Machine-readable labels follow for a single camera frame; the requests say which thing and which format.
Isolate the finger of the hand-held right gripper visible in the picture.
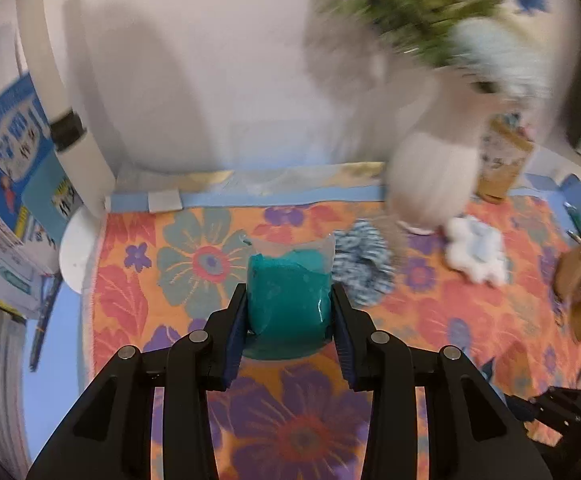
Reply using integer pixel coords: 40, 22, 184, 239
505, 393, 581, 430

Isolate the white plush toy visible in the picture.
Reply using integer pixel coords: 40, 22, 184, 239
443, 215, 512, 289

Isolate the checkered scrunchie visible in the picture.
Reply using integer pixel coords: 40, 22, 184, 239
331, 220, 397, 308

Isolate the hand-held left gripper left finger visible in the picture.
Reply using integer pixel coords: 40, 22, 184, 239
25, 282, 249, 480

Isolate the small teal booklet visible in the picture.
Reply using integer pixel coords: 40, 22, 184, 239
20, 152, 79, 235

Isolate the white lamp post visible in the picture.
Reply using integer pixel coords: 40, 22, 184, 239
15, 0, 117, 217

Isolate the teal cloth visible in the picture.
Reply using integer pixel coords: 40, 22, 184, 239
243, 234, 337, 361

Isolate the artificial flower bouquet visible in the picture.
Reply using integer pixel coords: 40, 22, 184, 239
303, 0, 557, 102

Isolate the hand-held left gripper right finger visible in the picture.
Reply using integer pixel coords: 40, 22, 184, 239
331, 284, 554, 480

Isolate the teal pen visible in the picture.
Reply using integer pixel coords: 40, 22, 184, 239
563, 201, 581, 235

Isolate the white round lamp base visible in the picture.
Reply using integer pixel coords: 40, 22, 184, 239
59, 205, 104, 294

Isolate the bunch of pens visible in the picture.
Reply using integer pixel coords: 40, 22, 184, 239
498, 109, 534, 137

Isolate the dark pen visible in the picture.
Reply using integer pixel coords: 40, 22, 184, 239
28, 275, 64, 373

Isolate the brown pen holder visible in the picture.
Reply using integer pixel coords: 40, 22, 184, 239
475, 115, 537, 205

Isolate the floral woven table mat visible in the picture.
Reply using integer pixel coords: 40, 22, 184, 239
85, 195, 581, 480

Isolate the blue cover book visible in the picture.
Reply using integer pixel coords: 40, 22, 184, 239
0, 72, 60, 221

